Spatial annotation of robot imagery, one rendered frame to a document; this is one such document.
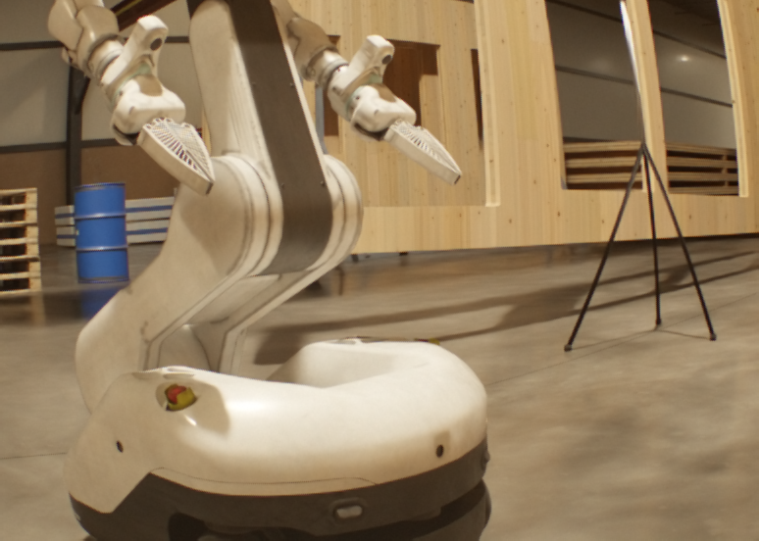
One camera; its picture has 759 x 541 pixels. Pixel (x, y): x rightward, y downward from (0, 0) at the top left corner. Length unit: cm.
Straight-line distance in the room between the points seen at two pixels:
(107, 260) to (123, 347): 680
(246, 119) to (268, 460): 45
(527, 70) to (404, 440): 322
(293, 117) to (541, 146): 298
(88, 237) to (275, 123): 700
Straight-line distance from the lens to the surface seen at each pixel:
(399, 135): 137
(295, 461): 103
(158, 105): 109
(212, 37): 128
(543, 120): 422
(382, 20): 1071
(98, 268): 817
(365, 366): 136
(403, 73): 1215
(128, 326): 135
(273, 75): 128
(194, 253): 121
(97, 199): 816
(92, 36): 121
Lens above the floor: 57
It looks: 2 degrees down
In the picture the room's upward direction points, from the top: 3 degrees counter-clockwise
